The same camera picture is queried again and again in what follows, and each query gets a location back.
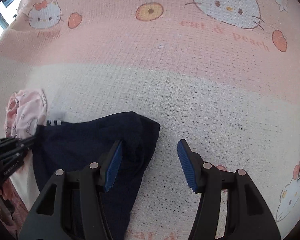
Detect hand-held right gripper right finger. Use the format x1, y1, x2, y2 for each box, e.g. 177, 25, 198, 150
177, 139, 282, 240

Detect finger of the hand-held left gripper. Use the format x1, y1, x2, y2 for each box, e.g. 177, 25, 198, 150
0, 136, 38, 161
0, 137, 23, 148

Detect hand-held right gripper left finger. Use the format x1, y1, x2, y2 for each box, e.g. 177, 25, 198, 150
18, 140, 123, 240

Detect navy striped shorts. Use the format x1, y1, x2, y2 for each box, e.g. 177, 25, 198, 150
32, 111, 161, 240

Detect pink printed garment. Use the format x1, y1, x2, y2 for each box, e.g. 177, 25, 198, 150
4, 89, 48, 140

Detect pink fluffy blanket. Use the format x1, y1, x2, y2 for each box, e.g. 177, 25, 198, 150
0, 177, 32, 230

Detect pink cat printed blanket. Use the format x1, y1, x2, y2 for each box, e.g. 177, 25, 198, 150
0, 0, 300, 240

